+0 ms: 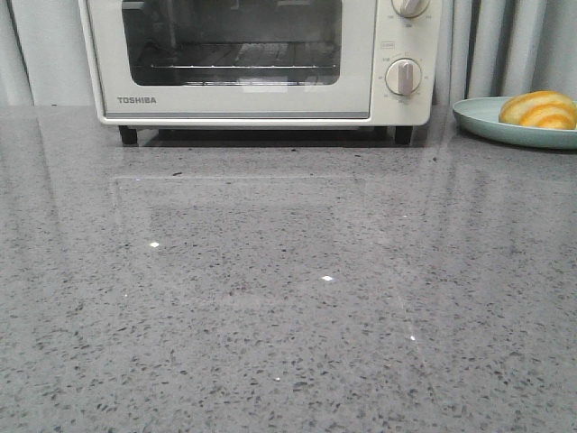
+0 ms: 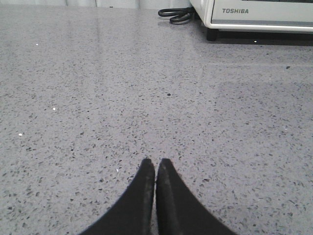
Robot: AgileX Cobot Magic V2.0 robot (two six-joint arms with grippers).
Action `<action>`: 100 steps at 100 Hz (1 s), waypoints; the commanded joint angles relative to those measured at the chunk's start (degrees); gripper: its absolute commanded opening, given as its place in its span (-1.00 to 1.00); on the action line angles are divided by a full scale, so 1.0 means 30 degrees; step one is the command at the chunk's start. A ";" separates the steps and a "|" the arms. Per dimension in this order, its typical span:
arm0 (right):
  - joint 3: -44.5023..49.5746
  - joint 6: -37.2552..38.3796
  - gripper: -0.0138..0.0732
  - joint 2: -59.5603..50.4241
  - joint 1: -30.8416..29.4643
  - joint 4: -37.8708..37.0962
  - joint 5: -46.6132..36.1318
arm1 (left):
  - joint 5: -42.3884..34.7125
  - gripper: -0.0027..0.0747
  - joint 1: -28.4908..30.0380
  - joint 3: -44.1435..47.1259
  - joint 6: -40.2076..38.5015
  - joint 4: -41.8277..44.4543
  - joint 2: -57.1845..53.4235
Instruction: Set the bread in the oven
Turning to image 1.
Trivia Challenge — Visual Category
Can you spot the oven glass door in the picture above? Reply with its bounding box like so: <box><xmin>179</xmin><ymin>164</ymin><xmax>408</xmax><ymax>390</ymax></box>
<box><xmin>80</xmin><ymin>1</ymin><xmax>378</xmax><ymax>120</ymax></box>

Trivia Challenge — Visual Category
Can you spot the golden croissant bread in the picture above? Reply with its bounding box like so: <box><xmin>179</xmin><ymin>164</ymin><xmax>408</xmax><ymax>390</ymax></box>
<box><xmin>499</xmin><ymin>90</ymin><xmax>576</xmax><ymax>130</ymax></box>

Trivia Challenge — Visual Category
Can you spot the lower oven control knob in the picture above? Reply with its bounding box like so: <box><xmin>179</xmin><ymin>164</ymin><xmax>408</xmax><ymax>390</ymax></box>
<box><xmin>385</xmin><ymin>59</ymin><xmax>422</xmax><ymax>97</ymax></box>

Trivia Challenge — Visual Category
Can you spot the oven control knob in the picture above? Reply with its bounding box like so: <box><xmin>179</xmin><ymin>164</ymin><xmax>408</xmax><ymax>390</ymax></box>
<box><xmin>391</xmin><ymin>0</ymin><xmax>429</xmax><ymax>19</ymax></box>
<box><xmin>385</xmin><ymin>59</ymin><xmax>422</xmax><ymax>97</ymax></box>

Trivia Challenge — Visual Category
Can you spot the white Toshiba toaster oven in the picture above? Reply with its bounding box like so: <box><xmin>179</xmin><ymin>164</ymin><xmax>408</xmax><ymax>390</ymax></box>
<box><xmin>78</xmin><ymin>1</ymin><xmax>443</xmax><ymax>144</ymax></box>

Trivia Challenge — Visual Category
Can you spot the upper oven control knob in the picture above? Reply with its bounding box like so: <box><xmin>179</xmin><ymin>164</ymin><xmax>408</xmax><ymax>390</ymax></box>
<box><xmin>391</xmin><ymin>0</ymin><xmax>429</xmax><ymax>19</ymax></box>

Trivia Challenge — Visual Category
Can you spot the light green plate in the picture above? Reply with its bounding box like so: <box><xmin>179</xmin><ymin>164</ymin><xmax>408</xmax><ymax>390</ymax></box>
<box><xmin>453</xmin><ymin>97</ymin><xmax>576</xmax><ymax>151</ymax></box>

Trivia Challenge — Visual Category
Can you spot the grey curtain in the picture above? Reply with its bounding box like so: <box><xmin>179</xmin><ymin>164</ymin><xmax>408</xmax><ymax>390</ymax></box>
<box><xmin>1</xmin><ymin>1</ymin><xmax>576</xmax><ymax>106</ymax></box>

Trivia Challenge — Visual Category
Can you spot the metal wire oven rack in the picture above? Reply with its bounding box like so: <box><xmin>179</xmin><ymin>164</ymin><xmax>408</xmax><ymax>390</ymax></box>
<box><xmin>133</xmin><ymin>41</ymin><xmax>341</xmax><ymax>86</ymax></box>

